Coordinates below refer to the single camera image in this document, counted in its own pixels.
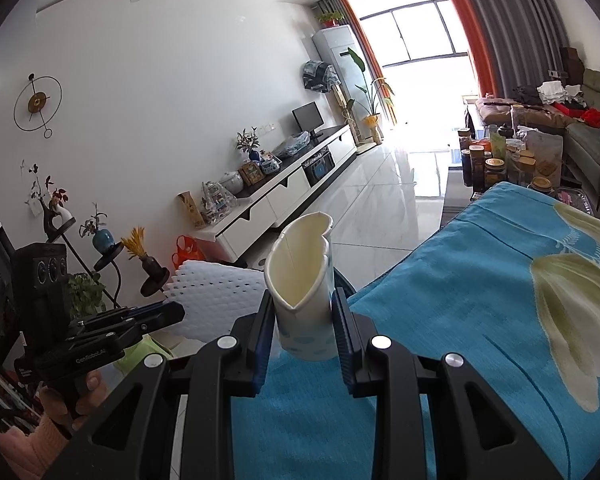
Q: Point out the black framed window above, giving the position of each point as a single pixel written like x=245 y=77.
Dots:
x=420 y=57

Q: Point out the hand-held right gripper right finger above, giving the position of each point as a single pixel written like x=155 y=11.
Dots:
x=342 y=347

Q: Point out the white foam sheet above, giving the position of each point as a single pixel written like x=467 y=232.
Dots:
x=220 y=300

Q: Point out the small potted green plant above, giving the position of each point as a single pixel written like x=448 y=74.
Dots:
x=331 y=18

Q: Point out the clear bag with ship model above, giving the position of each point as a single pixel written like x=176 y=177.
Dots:
x=219 y=205

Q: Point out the dark vase with yellow wheat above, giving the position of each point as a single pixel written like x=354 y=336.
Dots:
x=149 y=262

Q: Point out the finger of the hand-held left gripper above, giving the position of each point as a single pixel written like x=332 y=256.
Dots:
x=167 y=319

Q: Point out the orange curtain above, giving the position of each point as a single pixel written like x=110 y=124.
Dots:
x=370 y=60
x=470 y=25

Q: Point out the grey curtain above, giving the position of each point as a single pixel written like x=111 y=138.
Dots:
x=520 y=25

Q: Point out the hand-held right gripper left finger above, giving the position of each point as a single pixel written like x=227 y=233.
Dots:
x=262 y=345

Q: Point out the blue white vase with plant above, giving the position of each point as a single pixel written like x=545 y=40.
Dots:
x=253 y=155

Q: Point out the black monitor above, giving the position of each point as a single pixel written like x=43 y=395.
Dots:
x=307 y=117

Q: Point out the tall plant in yellow pot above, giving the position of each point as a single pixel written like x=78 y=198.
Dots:
x=372 y=122

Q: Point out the white ceramic jar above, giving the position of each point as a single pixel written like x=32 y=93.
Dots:
x=231 y=183

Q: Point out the glass coffee table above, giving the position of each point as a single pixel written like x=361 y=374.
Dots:
x=457 y=200

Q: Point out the teal vase with plant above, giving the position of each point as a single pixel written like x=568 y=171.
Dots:
x=102 y=240

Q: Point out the white standing air conditioner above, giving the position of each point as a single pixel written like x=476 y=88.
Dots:
x=337 y=45

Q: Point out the yellow paper box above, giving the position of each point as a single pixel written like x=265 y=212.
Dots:
x=192 y=212

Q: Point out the white paper cup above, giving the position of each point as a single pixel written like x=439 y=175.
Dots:
x=300 y=280

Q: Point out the patterned covered fan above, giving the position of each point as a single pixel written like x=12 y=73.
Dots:
x=320 y=76

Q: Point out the green leafy houseplant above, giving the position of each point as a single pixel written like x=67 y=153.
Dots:
x=87 y=292

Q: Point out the person's left hand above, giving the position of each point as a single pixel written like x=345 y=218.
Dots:
x=55 y=405

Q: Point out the plastic wrapped bundle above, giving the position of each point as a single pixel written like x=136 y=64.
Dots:
x=292 y=144

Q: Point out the pile of clothes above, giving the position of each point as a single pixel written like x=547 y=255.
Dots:
x=560 y=95

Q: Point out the framed picture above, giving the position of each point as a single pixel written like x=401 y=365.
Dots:
x=252 y=174

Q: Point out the brown blanket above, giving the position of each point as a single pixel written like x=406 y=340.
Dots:
x=525 y=117

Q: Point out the round black wall clock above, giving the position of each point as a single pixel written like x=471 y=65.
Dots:
x=37 y=103

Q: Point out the group of food jars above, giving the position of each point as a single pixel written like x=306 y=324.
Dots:
x=495 y=170

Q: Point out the white TV cabinet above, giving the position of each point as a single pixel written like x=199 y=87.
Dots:
x=285 y=195

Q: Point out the white wall socket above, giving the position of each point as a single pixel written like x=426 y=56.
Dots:
x=268 y=127

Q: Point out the orange plastic bag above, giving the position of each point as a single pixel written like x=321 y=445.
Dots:
x=185 y=252

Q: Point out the white vase with red leaves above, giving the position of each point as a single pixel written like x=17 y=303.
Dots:
x=60 y=217

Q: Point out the blue white porcelain bowl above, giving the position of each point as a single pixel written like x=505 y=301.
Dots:
x=271 y=165

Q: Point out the grey green sofa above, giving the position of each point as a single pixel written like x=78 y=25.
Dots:
x=585 y=145

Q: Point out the black tiered plant stand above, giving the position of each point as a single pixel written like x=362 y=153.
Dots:
x=155 y=280

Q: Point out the light green stool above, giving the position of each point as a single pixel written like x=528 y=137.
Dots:
x=152 y=351

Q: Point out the blue floral blanket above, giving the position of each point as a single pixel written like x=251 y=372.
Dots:
x=455 y=310

